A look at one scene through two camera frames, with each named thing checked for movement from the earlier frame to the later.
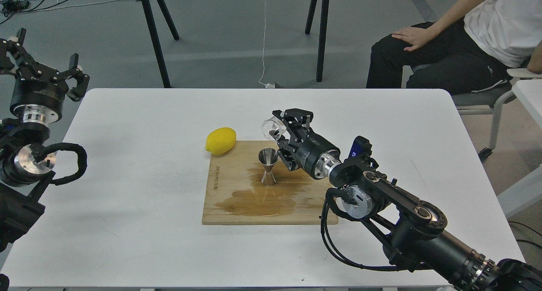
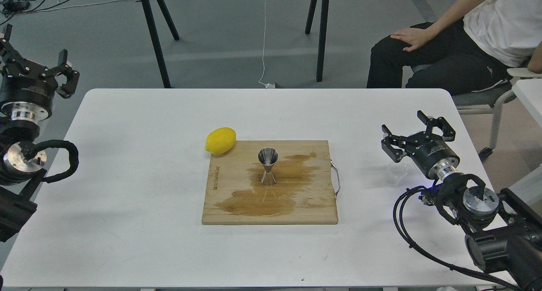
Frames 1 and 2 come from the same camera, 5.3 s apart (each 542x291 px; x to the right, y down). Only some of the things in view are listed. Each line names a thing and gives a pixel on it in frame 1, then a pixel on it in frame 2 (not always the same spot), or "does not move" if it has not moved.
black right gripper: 315,154 -> 429,152
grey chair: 484,102 does not move
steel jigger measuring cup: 268,157 does not move
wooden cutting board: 235,195 does not move
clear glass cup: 272,128 -> 396,174
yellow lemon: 220,140 does not move
